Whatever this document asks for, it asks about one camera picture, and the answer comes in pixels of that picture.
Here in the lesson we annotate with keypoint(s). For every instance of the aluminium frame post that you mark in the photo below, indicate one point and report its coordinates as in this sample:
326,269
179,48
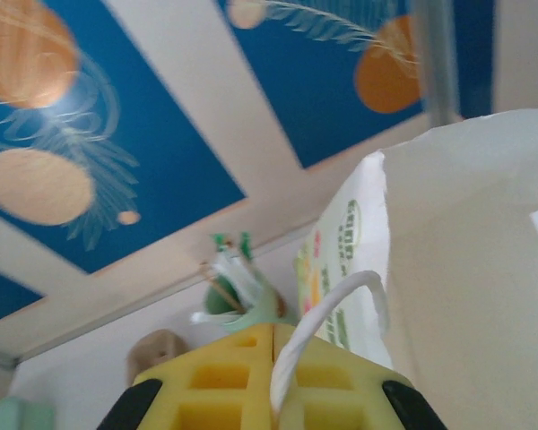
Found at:
439,58

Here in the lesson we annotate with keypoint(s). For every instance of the mint green insulated bag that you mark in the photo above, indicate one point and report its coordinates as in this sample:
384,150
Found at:
13,414

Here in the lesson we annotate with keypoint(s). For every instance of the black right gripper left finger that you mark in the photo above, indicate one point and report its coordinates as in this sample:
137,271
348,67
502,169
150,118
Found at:
215,376

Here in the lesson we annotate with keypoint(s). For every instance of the wooden stir stick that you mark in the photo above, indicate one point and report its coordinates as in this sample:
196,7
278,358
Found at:
219,286

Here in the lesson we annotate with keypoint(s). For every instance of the green tipped wrapped straw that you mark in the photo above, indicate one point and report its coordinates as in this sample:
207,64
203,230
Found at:
233,277

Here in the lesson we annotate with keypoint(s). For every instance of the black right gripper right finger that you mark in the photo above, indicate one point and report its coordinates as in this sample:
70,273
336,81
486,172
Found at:
341,389

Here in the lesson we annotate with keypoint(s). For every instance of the mint green utensil holder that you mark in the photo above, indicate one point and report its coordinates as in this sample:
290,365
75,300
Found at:
260,313

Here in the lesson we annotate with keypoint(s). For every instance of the brown cardboard cup carrier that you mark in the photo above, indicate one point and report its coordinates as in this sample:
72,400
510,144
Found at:
157,354

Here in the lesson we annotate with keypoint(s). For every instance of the white paper takeout bag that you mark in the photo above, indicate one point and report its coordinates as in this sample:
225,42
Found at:
466,269

